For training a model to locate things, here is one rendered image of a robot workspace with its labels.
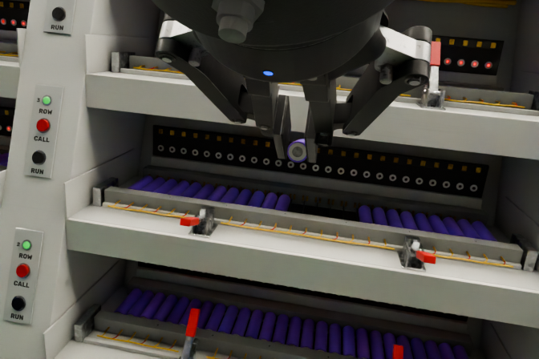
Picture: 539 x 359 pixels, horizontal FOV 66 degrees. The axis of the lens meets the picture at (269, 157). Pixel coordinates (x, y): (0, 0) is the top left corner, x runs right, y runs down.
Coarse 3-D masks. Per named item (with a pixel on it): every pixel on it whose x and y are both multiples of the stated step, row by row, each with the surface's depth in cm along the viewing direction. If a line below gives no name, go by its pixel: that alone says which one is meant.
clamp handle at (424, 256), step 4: (412, 244) 50; (416, 244) 49; (412, 248) 50; (416, 248) 50; (412, 252) 49; (416, 252) 46; (420, 252) 45; (424, 252) 45; (416, 256) 46; (420, 256) 44; (424, 256) 43; (428, 256) 43; (432, 256) 43; (424, 260) 43; (428, 260) 43; (432, 260) 43
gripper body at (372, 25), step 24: (360, 24) 13; (384, 24) 18; (216, 48) 14; (240, 48) 13; (264, 48) 13; (288, 48) 12; (312, 48) 13; (336, 48) 13; (360, 48) 15; (384, 48) 17; (240, 72) 15; (264, 72) 14; (288, 72) 14; (312, 72) 14; (336, 72) 19
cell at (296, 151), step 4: (296, 140) 38; (300, 140) 36; (304, 140) 38; (292, 144) 35; (296, 144) 35; (300, 144) 35; (304, 144) 35; (288, 148) 35; (292, 148) 35; (296, 148) 34; (300, 148) 34; (304, 148) 35; (288, 152) 35; (292, 152) 35; (296, 152) 34; (300, 152) 34; (304, 152) 35; (288, 156) 35; (292, 156) 35; (296, 156) 34; (300, 156) 35; (304, 156) 35; (292, 160) 35; (296, 160) 35; (300, 160) 35
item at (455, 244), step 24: (120, 192) 58; (144, 192) 59; (216, 216) 57; (240, 216) 56; (264, 216) 56; (288, 216) 55; (312, 216) 56; (336, 240) 53; (384, 240) 53; (432, 240) 53; (456, 240) 52; (480, 240) 53; (504, 264) 50
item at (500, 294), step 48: (96, 192) 58; (384, 192) 66; (432, 192) 65; (96, 240) 54; (144, 240) 53; (192, 240) 52; (240, 240) 52; (288, 240) 53; (528, 240) 54; (336, 288) 50; (384, 288) 49; (432, 288) 48; (480, 288) 47; (528, 288) 47
